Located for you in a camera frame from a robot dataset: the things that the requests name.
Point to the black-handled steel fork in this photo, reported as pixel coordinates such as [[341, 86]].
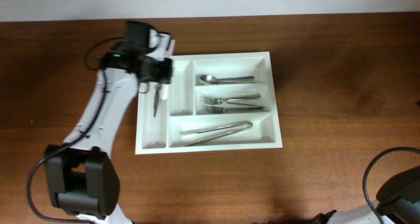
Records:
[[240, 102]]

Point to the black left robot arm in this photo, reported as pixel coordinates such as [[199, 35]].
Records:
[[81, 178]]

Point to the small steel spoon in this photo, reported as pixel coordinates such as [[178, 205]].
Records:
[[157, 98]]

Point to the pink plastic knife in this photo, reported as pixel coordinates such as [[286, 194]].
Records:
[[165, 87]]

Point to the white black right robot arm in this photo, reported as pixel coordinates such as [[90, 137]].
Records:
[[397, 201]]

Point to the white cutlery tray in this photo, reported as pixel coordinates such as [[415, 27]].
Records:
[[184, 108]]

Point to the steel tablespoon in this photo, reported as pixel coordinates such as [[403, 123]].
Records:
[[246, 79], [209, 80]]

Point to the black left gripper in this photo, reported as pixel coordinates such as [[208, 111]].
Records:
[[167, 71]]

